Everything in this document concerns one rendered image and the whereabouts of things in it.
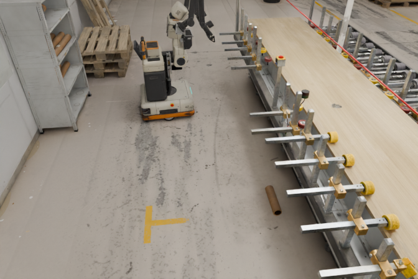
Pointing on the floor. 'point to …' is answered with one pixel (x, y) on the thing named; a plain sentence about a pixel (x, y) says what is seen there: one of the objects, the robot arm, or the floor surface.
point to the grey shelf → (48, 95)
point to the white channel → (349, 7)
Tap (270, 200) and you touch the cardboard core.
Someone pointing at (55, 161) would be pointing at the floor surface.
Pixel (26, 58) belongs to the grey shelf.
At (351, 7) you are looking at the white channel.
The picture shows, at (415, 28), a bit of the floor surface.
